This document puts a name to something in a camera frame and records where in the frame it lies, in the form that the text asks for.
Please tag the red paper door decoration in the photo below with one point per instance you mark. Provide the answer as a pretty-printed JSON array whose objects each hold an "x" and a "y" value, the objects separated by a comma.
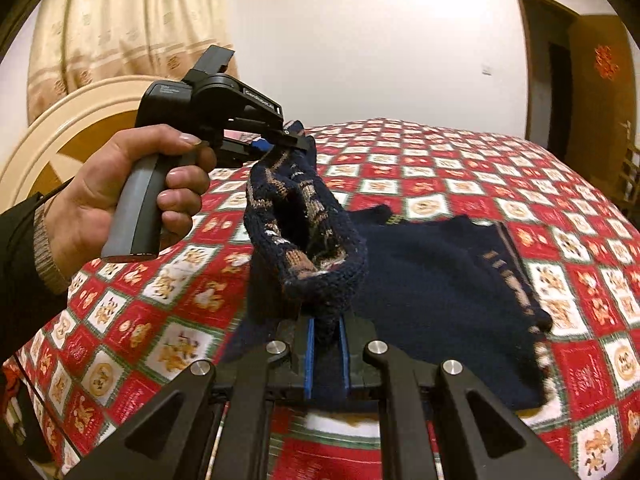
[{"x": 606, "y": 62}]

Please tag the navy knitted striped sweater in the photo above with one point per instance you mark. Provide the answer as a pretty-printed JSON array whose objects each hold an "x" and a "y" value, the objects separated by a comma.
[{"x": 425, "y": 280}]

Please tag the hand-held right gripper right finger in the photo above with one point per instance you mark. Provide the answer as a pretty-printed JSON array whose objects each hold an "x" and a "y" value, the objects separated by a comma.
[{"x": 343, "y": 360}]

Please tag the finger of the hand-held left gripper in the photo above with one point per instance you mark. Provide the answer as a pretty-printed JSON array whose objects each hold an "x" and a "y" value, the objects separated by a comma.
[
  {"x": 290, "y": 137},
  {"x": 240, "y": 152}
]

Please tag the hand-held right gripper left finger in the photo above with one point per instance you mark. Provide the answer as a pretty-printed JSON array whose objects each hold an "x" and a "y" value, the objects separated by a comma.
[{"x": 310, "y": 360}]

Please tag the red printed bear blanket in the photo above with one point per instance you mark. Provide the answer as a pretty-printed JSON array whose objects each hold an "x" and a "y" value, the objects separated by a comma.
[{"x": 450, "y": 170}]

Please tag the wooden chair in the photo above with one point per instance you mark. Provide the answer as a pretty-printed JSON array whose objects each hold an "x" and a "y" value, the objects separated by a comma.
[{"x": 631, "y": 175}]

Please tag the person's left forearm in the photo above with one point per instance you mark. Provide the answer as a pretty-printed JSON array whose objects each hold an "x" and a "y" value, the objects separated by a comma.
[{"x": 20, "y": 270}]

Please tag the cream wooden headboard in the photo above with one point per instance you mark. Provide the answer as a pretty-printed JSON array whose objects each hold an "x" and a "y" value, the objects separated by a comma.
[{"x": 75, "y": 120}]

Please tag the person's left hand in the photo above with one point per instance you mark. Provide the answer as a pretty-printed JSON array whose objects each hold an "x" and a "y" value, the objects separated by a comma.
[{"x": 95, "y": 200}]

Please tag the brown wooden door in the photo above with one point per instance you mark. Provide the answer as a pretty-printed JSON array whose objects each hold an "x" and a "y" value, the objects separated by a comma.
[{"x": 600, "y": 125}]

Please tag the dark brown door frame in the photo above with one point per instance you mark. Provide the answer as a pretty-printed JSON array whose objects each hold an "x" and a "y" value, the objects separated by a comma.
[{"x": 522, "y": 60}]

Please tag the beige patterned curtain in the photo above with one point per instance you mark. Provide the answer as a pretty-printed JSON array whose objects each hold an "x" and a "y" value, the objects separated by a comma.
[{"x": 125, "y": 20}]

